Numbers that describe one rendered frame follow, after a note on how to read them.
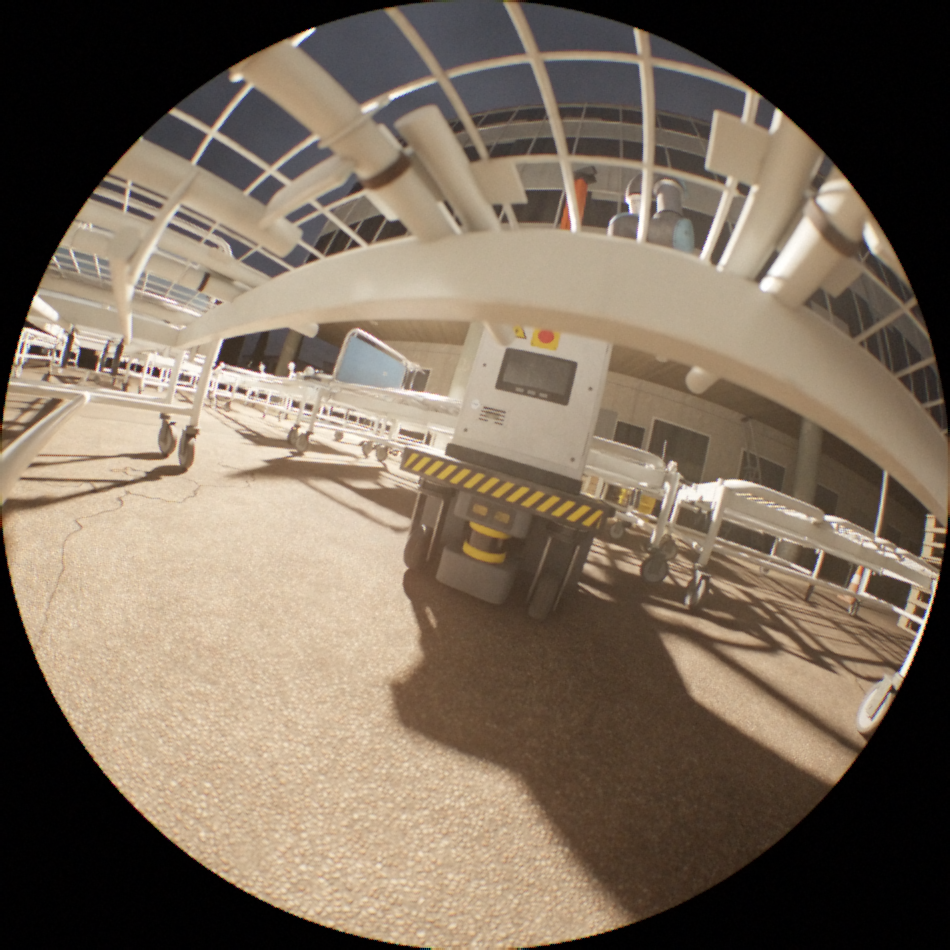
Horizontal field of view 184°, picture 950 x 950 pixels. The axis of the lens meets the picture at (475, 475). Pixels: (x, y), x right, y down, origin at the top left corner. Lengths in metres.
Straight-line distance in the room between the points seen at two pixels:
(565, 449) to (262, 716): 0.63
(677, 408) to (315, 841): 8.17
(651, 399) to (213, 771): 8.08
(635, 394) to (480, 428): 7.37
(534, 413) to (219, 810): 0.74
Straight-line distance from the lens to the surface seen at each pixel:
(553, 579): 0.62
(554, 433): 0.60
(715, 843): 0.47
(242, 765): 0.34
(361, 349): 2.23
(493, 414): 0.62
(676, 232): 0.96
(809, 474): 7.26
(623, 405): 7.78
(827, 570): 10.08
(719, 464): 8.30
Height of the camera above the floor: 0.31
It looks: 4 degrees down
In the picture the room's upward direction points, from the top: 16 degrees clockwise
